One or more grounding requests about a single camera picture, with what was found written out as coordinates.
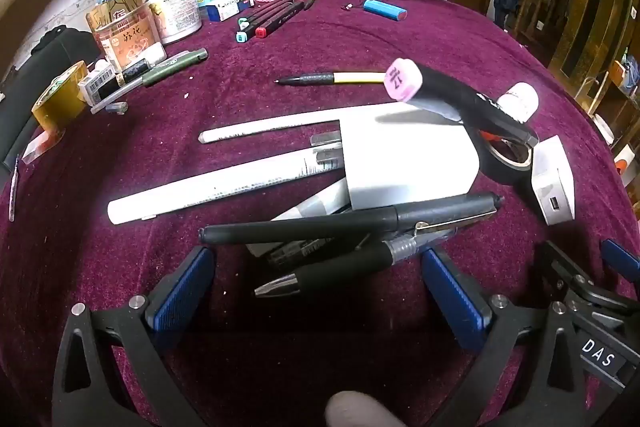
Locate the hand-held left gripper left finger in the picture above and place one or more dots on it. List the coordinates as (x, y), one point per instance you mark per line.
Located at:
(185, 294)

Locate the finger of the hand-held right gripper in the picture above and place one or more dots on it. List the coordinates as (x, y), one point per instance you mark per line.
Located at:
(620, 257)
(560, 267)

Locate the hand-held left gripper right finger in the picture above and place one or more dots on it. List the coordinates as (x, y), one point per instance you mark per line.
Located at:
(457, 302)

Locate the black grip gel pen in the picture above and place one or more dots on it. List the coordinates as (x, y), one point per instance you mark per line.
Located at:
(340, 267)

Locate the yellow black pen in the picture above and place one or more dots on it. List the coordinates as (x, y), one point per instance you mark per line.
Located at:
(350, 78)

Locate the person's left hand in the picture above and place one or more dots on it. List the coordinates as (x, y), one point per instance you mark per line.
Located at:
(365, 409)

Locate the white charger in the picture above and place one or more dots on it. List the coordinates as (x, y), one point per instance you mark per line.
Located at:
(550, 177)

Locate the thick white pen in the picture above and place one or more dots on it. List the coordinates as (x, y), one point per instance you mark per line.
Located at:
(210, 189)

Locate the black tape roll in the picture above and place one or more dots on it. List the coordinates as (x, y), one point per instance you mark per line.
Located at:
(500, 174)

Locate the black clip pen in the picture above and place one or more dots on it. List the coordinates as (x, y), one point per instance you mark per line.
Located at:
(300, 229)

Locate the white power adapter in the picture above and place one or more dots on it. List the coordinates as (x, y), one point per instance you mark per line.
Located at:
(410, 162)

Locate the grey white pen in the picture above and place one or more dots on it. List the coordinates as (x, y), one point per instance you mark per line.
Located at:
(320, 202)

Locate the thin white pen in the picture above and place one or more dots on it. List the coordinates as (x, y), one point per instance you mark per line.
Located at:
(260, 127)

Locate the small clear cap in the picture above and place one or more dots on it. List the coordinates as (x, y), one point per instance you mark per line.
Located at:
(116, 108)

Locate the black marker pink cap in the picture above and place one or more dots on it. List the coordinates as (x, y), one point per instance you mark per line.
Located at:
(450, 99)

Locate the red white packet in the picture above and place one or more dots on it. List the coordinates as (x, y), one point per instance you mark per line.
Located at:
(42, 144)

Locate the silver clear pen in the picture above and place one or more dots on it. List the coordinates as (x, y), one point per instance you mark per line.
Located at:
(117, 93)

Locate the green pen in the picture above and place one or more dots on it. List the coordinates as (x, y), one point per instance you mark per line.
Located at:
(175, 66)

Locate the yellow tape roll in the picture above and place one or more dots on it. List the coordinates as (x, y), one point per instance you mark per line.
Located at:
(57, 104)

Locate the white barcode box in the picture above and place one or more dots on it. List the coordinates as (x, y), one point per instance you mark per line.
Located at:
(97, 82)

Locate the small black block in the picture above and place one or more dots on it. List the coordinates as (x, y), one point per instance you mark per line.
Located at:
(134, 69)

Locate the white eraser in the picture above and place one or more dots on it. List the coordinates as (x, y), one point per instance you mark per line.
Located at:
(155, 53)

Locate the gold cabinet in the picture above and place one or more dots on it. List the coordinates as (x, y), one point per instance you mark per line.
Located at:
(595, 7)

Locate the wooden stair railing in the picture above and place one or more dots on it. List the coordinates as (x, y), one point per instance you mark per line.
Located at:
(540, 2)

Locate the gold label jar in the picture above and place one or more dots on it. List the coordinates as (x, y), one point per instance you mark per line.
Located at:
(125, 34)

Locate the black bag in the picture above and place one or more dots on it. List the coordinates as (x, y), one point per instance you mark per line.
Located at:
(50, 52)

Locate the blue white small box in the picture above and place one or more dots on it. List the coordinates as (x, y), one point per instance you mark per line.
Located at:
(225, 11)

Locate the row of black markers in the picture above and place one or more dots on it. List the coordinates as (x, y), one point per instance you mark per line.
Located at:
(267, 19)

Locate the black marker green cap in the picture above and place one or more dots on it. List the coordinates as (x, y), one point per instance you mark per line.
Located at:
(260, 14)

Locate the blue battery pack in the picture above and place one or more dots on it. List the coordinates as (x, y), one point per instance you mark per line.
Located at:
(385, 9)

